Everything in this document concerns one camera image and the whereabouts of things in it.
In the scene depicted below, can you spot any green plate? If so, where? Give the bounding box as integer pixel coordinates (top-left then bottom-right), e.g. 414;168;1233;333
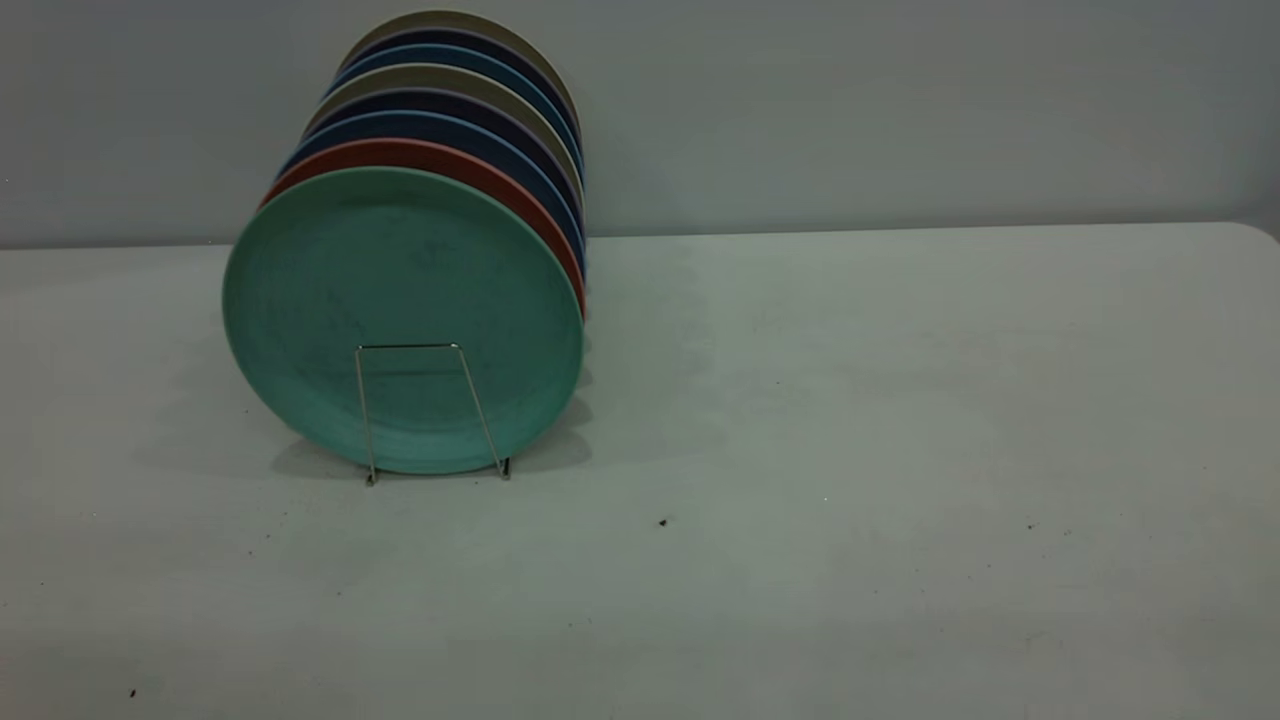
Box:
222;166;585;476

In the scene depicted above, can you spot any pink plate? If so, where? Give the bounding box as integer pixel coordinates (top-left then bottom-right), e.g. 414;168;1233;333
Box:
260;138;588;321

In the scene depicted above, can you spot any navy blue plate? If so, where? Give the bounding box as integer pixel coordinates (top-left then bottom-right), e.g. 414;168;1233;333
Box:
278;110;588;276

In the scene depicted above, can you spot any dark purple plate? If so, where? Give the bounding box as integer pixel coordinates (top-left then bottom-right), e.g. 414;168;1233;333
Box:
303;87;585;216
345;27;581;126

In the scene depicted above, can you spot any beige plate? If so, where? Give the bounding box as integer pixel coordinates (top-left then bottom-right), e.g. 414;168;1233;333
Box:
338;9;581;111
318;63;585;191

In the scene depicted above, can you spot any teal blue plate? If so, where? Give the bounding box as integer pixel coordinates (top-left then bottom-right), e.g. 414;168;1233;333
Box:
328;43;584;151

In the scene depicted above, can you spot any metal wire plate rack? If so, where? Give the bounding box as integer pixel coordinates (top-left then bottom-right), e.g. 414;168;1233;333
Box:
354;343;514;488

